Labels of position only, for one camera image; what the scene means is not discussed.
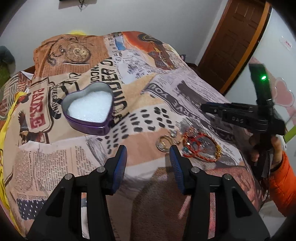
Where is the gold hoop ring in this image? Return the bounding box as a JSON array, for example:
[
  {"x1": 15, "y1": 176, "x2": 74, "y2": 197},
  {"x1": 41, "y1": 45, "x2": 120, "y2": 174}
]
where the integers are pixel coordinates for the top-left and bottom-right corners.
[{"x1": 155, "y1": 134, "x2": 173, "y2": 153}]

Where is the right hand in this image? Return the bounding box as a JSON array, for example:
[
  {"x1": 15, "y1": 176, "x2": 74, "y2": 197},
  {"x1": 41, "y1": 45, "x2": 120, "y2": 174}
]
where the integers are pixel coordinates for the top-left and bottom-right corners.
[{"x1": 249, "y1": 133, "x2": 283, "y2": 169}]

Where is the small silver earring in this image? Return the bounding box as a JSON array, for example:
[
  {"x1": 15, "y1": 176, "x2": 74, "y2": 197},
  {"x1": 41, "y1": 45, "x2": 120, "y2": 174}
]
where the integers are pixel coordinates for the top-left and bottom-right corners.
[{"x1": 170, "y1": 130, "x2": 178, "y2": 138}]

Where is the yellow cloth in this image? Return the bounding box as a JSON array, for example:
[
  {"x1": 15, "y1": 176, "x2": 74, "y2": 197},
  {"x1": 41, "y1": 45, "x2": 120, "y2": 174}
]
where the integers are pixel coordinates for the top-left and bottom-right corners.
[{"x1": 0, "y1": 91, "x2": 26, "y2": 232}]

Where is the brown wooden door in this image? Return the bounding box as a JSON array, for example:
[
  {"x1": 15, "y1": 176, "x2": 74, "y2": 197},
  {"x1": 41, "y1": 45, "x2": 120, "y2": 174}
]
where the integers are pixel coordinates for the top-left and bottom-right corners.
[{"x1": 198, "y1": 1, "x2": 270, "y2": 94}]

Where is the newspaper print bed cover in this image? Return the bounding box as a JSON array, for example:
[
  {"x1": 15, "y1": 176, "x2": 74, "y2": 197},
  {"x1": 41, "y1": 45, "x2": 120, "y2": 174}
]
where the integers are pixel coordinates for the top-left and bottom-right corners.
[{"x1": 1, "y1": 31, "x2": 263, "y2": 240}]

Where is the purple heart-shaped tin box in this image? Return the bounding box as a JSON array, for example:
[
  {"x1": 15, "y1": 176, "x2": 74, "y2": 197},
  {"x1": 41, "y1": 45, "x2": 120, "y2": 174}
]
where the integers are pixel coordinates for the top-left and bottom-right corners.
[{"x1": 61, "y1": 82, "x2": 114, "y2": 136}]

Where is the pink heart wall sticker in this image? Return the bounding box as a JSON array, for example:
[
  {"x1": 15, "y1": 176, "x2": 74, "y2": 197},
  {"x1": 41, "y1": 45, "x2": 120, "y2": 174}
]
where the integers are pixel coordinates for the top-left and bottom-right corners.
[{"x1": 248, "y1": 58, "x2": 295, "y2": 108}]

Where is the red braided bracelet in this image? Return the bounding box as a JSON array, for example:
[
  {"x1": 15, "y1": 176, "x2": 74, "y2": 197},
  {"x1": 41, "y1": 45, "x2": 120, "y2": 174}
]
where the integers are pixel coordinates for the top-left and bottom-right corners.
[{"x1": 181, "y1": 131, "x2": 223, "y2": 163}]

